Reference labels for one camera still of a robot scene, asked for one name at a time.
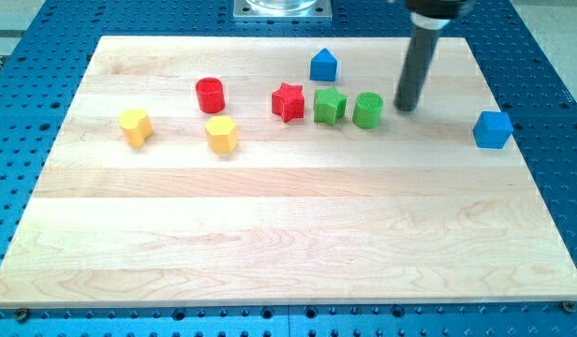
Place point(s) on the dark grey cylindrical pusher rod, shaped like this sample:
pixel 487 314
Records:
pixel 419 57

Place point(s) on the blue cube block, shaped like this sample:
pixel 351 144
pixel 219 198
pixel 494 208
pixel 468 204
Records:
pixel 492 130

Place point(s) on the yellow hexagon block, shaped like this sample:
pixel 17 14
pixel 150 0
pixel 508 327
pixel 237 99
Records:
pixel 221 134

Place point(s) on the green cylinder block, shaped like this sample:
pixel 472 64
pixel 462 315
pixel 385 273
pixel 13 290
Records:
pixel 367 111

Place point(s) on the blue house-shaped block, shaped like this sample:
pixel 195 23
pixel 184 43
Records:
pixel 323 66

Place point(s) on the green star block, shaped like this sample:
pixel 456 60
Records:
pixel 329 106

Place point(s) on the red star block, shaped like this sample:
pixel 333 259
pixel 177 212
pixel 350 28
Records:
pixel 288 102

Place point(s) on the red cylinder block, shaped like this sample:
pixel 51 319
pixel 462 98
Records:
pixel 210 94

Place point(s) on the light wooden board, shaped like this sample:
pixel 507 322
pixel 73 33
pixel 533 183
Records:
pixel 412 211

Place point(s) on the yellow heart block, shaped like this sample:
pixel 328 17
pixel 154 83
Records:
pixel 136 126

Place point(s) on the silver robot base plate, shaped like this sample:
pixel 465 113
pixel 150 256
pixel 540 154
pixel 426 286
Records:
pixel 282 10

